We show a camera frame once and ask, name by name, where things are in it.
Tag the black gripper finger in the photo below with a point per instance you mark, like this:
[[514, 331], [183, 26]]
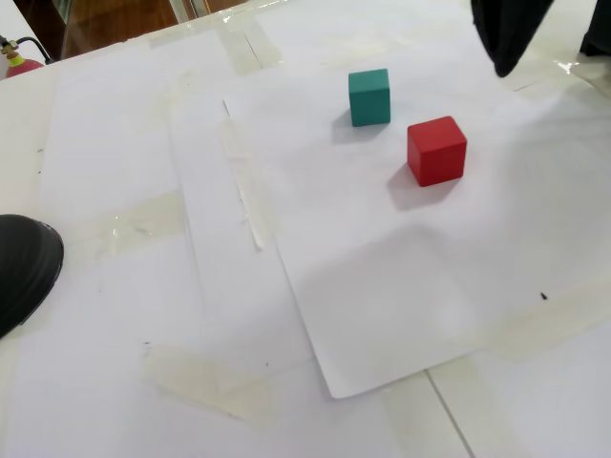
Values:
[[494, 28], [525, 24]]

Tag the red cube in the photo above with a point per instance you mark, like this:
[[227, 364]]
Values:
[[436, 152]]

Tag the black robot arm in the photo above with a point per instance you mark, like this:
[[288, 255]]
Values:
[[596, 24]]

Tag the teal cube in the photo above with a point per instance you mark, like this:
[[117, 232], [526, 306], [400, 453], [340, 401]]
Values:
[[370, 97]]

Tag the yellowed clear tape strip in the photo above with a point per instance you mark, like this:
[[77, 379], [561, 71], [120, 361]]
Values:
[[248, 52], [565, 67], [525, 334], [200, 377], [138, 224], [406, 420]]

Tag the small white paper sheet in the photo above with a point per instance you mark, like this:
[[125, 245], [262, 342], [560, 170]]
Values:
[[382, 286]]

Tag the large white paper sheet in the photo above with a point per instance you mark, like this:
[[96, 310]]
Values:
[[248, 310]]

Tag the brown wooden panel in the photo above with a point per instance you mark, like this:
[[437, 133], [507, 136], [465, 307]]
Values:
[[119, 24]]

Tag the red fire extinguisher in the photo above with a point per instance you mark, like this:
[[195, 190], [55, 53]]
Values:
[[26, 67]]

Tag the black round base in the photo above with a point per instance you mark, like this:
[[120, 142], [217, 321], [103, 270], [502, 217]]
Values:
[[24, 272]]

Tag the white frame bar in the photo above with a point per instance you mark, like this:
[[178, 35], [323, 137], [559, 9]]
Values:
[[183, 9]]

